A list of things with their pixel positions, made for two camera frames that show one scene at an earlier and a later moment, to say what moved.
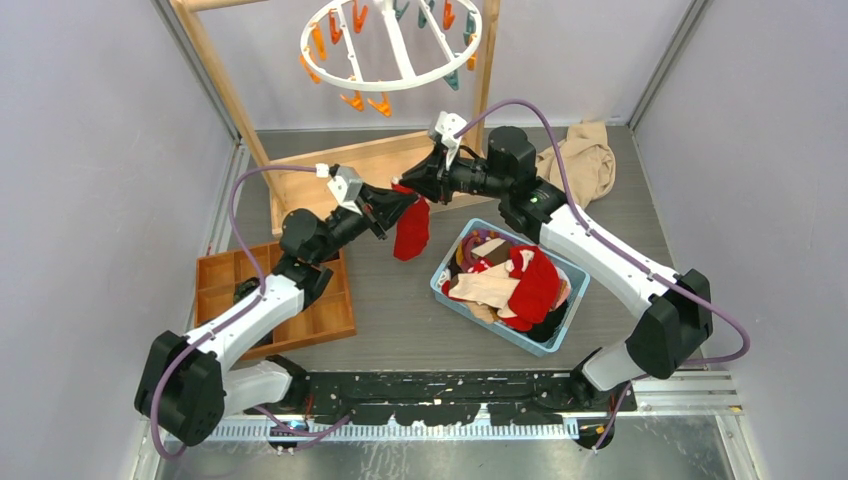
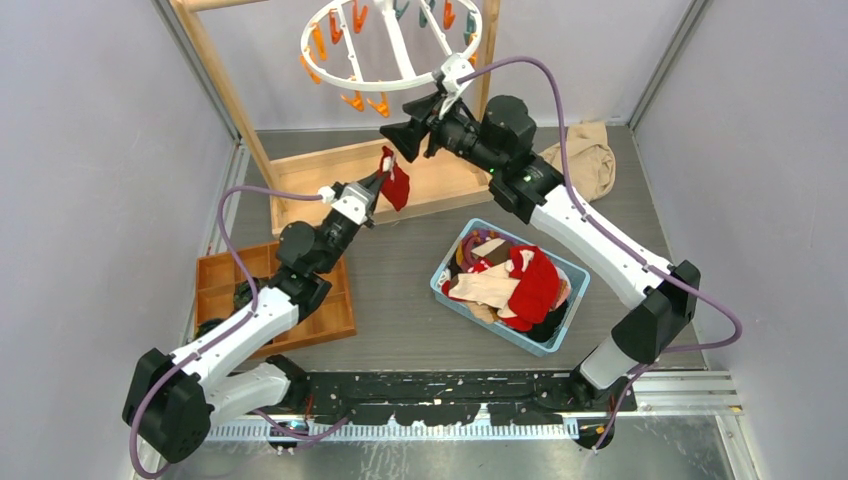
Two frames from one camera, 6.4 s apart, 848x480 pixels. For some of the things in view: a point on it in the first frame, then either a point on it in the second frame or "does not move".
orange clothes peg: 356,102 does not move
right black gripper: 431,179 to 408,135
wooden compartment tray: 327,317 does not move
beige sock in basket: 492,288 does not move
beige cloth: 589,163 does not move
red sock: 413,228 to 394,180
